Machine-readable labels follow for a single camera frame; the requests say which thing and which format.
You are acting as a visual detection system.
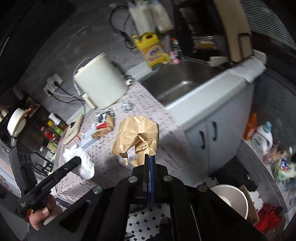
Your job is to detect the black dish rack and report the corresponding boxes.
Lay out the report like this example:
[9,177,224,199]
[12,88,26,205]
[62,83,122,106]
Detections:
[176,0,229,58]

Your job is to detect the clear plastic wrapper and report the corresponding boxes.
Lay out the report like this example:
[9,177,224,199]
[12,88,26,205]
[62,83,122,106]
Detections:
[79,124,102,149]

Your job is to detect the large wooden cutting board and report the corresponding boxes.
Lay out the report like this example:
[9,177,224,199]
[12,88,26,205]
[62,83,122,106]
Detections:
[213,0,253,63]

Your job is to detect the white pan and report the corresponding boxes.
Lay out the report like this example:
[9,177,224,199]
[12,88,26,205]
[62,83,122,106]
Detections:
[6,108,29,137]

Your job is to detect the black power cable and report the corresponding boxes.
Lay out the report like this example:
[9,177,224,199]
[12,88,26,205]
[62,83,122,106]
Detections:
[109,5,137,49]

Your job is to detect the brown cardboard piece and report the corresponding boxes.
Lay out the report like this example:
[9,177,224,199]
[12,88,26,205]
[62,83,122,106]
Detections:
[239,185,260,226]

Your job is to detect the red plastic bag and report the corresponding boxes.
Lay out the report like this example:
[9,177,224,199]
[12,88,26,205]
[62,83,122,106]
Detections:
[253,204,284,234]

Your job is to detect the orange bottle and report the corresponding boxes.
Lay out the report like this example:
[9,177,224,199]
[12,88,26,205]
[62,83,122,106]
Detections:
[243,113,258,141]

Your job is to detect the white sink cabinet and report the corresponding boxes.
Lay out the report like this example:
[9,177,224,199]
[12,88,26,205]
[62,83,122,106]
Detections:
[139,50,266,186]

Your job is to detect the brown paper bag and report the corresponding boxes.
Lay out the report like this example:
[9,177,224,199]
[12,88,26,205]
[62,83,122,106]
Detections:
[112,116,160,167]

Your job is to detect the stainless steel sink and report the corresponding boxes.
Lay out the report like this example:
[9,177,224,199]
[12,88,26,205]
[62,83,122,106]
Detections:
[140,59,228,106]

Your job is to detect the white plastic bag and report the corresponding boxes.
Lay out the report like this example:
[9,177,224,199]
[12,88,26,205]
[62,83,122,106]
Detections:
[62,144,95,180]

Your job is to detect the crumpled foil wrapper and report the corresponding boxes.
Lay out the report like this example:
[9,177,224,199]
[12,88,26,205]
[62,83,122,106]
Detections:
[97,110,116,123]

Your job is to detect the cluster of condiment bottles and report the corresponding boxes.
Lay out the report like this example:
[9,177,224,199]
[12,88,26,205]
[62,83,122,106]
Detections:
[39,112,68,154]

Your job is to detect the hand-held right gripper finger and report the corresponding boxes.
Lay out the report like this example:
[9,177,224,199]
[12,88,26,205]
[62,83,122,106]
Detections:
[23,154,151,241]
[150,156,269,241]

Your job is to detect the white wall power outlet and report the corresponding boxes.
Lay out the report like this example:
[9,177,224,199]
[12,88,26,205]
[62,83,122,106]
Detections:
[43,73,64,96]

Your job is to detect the small pink bottle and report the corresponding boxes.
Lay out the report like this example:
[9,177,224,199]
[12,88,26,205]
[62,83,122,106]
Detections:
[170,38,179,64]

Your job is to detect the white laundry detergent bottle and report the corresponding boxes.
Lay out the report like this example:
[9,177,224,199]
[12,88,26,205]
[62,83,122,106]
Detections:
[251,122,273,156]

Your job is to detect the black gas stove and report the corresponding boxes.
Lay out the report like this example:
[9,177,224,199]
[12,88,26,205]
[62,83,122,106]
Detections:
[0,139,56,202]

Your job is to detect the yellow sponge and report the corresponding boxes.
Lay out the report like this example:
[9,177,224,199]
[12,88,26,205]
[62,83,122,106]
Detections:
[132,32,171,68]

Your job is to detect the small wooden cutting board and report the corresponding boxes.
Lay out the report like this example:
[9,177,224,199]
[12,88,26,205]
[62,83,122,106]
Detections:
[63,113,84,144]

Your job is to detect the person's left hand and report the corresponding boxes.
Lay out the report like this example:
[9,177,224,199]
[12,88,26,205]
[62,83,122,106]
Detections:
[28,193,63,231]

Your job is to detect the pink snack packet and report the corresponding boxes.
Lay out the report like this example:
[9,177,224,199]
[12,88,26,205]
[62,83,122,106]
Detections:
[264,148,281,164]

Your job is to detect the small crumpled brown paper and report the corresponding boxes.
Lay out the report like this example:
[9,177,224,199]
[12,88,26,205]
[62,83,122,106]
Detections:
[92,115,115,140]

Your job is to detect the green detergent refill pouch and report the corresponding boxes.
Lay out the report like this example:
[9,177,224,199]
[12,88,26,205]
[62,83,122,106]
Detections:
[272,153,296,183]

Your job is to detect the white rice cooker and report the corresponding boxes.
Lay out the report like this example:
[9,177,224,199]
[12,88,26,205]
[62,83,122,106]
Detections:
[73,53,128,109]

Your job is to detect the patterned white counter cloth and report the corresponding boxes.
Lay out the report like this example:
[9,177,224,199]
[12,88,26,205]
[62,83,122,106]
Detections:
[53,81,208,202]

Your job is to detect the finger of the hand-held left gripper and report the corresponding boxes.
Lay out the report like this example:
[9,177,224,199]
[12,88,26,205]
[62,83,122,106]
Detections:
[54,157,82,181]

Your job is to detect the white round trash bin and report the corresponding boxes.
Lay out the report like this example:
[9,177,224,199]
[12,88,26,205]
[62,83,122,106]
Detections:
[209,184,249,220]

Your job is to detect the ribbed glass sliding door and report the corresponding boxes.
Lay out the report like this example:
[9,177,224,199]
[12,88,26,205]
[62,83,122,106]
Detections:
[238,0,296,209]

